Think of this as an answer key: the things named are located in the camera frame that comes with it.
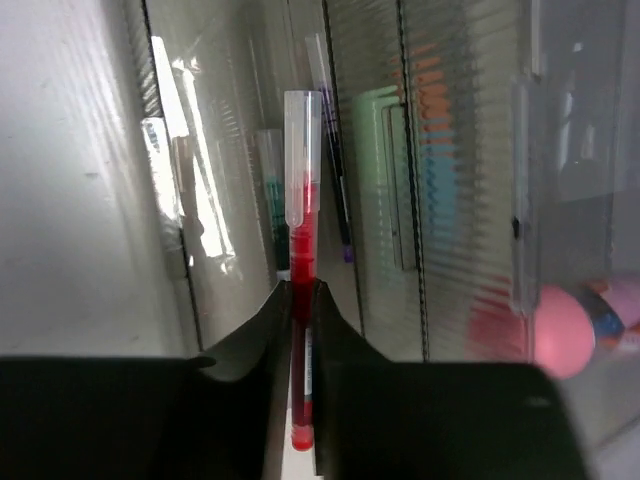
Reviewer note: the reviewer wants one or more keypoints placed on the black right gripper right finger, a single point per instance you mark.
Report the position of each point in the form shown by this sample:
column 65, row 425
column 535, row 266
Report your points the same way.
column 379, row 419

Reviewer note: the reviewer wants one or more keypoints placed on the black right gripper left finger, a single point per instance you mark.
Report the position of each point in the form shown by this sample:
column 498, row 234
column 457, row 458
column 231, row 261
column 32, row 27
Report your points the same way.
column 218, row 415

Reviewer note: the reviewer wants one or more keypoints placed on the green capped highlighter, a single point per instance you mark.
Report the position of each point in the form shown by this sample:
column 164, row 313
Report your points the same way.
column 381, row 159

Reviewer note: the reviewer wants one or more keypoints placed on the pink glue stick tube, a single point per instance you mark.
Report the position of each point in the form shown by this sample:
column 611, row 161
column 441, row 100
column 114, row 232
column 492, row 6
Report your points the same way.
column 572, row 322

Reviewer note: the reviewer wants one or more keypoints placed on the blue capped highlighter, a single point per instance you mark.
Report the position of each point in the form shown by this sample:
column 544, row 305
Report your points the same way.
column 440, row 189

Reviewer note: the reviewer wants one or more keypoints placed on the green clear pen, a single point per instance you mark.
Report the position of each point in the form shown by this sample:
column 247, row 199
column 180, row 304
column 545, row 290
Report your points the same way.
column 271, row 156

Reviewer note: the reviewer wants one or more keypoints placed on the red clear pen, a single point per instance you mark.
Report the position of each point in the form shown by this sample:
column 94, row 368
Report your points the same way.
column 303, row 143

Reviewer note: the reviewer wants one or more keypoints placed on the purple pen refill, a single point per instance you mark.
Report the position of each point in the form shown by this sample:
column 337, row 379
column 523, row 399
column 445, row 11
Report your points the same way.
column 321, row 77

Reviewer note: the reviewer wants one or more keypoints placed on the orange capped highlighter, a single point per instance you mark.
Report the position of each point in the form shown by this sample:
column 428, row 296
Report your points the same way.
column 431, row 98

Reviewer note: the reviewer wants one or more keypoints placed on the clear acrylic drawer organizer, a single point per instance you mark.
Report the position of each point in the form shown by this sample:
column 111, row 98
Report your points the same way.
column 480, row 176

